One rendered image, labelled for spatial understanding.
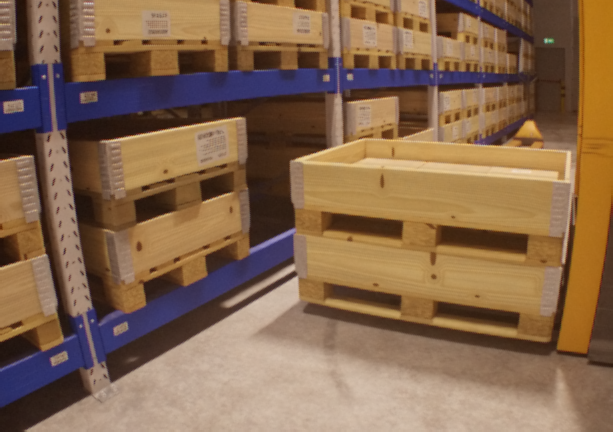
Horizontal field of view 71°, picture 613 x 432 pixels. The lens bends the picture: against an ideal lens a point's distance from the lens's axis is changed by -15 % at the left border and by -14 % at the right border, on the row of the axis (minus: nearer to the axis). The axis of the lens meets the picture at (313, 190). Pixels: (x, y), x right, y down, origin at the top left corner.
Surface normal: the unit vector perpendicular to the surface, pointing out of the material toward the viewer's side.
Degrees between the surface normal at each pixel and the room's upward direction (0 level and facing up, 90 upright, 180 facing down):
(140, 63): 90
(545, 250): 90
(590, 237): 90
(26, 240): 90
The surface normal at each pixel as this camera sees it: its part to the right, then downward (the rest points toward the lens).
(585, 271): -0.48, 0.22
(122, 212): 0.85, 0.09
